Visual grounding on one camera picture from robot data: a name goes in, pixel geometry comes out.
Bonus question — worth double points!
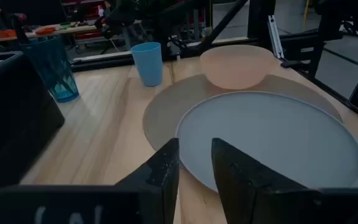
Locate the light blue plastic cup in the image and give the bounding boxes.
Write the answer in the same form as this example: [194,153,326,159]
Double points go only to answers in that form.
[130,42,164,88]

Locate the pale pink bowl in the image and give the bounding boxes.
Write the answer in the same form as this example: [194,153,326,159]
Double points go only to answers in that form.
[200,44,277,91]

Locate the round grey-brown placemat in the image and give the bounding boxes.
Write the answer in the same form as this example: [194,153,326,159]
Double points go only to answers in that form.
[142,73,343,153]

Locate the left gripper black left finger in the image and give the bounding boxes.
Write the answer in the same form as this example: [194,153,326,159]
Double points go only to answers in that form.
[115,138,180,224]

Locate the grey round plate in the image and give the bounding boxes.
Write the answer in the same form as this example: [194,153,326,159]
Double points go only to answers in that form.
[175,90,358,194]

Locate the black two-slot toaster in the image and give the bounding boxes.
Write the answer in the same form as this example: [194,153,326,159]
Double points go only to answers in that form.
[0,51,65,203]

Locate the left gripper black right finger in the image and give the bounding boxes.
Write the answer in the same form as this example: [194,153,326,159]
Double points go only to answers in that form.
[211,137,321,224]

